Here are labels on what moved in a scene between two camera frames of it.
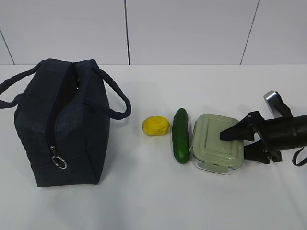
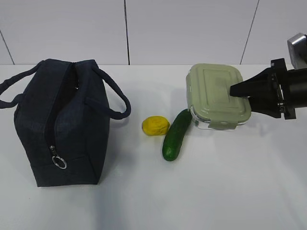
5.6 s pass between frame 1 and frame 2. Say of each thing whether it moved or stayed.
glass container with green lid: moved
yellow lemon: stayed
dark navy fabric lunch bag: stayed
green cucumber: moved
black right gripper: moved
